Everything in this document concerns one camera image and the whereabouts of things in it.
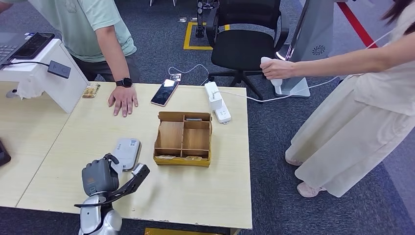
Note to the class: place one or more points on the wooden compartment box yellow front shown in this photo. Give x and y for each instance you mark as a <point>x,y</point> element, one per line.
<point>168,134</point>

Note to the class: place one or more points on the person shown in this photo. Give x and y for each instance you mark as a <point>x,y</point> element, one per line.
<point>373,129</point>
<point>81,32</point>

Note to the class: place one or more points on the yellow patterned packet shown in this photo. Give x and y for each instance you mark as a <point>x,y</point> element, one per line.
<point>91,90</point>

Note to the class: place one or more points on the white power strip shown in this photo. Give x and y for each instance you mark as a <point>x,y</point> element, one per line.
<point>223,115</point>

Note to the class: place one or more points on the black flat device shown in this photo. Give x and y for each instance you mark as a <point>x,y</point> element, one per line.
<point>4,154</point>

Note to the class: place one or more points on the small white charger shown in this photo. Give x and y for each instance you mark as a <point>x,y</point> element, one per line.
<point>175,77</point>

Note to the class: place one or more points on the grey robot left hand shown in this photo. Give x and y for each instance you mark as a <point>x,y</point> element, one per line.
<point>99,178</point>

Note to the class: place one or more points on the white furniture legs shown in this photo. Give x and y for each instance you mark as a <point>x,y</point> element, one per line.
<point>151,2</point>

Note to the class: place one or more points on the white handheld device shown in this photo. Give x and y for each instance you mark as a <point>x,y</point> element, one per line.
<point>277,85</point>

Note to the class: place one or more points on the person's left hand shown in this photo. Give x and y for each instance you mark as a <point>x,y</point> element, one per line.
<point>123,100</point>

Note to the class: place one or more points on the room key card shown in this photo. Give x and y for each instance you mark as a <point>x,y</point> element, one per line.
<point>165,157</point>
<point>193,158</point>

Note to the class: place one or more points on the black phone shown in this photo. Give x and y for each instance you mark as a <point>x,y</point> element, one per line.
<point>34,45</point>

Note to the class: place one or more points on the white desk riser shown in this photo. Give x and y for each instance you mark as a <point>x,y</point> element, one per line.
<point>64,90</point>

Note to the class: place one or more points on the crumpled white tissue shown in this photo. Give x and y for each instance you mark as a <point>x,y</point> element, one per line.
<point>29,90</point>

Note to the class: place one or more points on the yellow board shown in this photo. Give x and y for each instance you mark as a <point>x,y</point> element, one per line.
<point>168,232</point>

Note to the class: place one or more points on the chrome dome base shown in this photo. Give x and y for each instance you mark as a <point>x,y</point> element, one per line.
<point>281,53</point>

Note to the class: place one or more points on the person's forearm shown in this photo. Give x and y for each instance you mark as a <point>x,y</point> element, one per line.
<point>340,63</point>

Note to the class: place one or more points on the black stand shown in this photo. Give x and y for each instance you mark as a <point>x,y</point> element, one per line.
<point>200,19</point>

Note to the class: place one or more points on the grey laptop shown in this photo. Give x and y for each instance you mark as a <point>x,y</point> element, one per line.
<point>9,48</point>

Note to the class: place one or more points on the person's left forearm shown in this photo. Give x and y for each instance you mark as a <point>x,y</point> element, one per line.
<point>118,63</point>

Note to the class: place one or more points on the black wristwatch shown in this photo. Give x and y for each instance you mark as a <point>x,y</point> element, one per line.
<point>124,82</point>

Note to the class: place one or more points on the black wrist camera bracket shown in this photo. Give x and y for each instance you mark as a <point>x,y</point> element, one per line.
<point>133,185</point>

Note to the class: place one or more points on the pale grey card reader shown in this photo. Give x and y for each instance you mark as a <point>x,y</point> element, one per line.
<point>128,152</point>

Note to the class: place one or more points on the person's pale pink shoe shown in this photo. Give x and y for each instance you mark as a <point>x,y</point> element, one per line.
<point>308,191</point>
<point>291,161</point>

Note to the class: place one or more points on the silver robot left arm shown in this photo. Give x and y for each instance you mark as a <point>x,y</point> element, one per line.
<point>97,217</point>

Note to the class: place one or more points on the grey card in box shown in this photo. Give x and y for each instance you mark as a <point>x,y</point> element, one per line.
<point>193,119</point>

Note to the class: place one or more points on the silver kiosk white base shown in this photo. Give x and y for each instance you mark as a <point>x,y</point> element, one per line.
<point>311,32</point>

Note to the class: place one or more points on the white plug adapter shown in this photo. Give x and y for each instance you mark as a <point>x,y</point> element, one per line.
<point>214,97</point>

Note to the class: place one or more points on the small black box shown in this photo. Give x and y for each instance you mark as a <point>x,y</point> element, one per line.
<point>60,69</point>

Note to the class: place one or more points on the black office chair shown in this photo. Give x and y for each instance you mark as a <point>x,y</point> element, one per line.
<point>243,48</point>

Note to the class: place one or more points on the person's hand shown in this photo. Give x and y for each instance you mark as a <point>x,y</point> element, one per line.
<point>278,69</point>

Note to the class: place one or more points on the smartphone with pink case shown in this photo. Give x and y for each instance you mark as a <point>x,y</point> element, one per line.
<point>164,93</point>

